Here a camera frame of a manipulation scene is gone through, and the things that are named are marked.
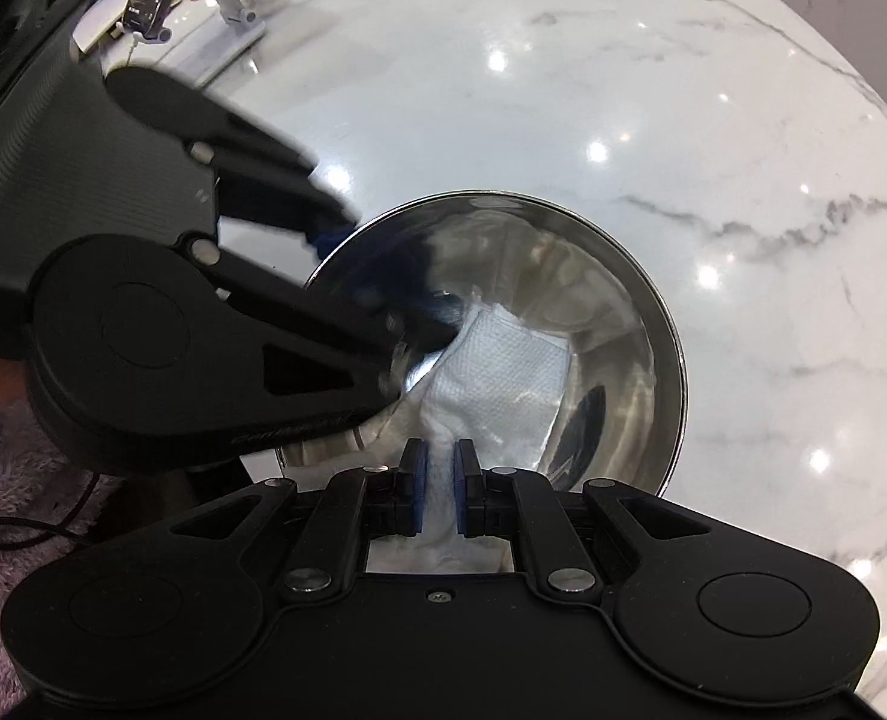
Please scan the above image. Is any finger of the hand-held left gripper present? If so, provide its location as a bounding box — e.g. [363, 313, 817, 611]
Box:
[188, 236, 457, 421]
[188, 124, 359, 260]

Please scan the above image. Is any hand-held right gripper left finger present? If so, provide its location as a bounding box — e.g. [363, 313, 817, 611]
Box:
[169, 439, 433, 602]

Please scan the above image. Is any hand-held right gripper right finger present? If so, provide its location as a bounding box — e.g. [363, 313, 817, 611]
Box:
[453, 439, 718, 602]

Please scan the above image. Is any white cloth towel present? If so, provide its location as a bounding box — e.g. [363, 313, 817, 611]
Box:
[372, 300, 571, 572]

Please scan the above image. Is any blue stainless steel bowl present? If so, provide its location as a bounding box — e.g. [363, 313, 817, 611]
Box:
[274, 193, 688, 502]

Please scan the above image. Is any black cable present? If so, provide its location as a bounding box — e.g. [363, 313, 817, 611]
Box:
[0, 472, 103, 550]

